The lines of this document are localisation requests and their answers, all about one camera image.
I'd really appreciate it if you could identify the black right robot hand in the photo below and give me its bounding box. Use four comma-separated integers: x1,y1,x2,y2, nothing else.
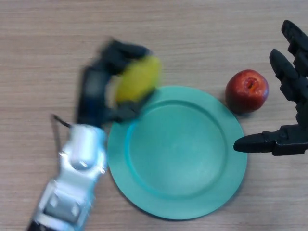
233,20,308,157

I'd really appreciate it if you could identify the yellow starfruit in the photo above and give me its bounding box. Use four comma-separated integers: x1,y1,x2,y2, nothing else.
115,55,162,103

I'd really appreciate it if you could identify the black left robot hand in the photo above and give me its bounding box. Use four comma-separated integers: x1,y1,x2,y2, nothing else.
76,38,154,127

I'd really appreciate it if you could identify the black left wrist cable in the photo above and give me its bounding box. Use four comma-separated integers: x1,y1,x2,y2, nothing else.
51,114,72,150

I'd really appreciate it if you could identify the green round plate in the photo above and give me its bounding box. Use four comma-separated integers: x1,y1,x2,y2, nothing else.
107,85,248,220

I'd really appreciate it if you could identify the red apple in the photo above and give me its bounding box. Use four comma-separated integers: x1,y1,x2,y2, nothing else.
225,69,270,114

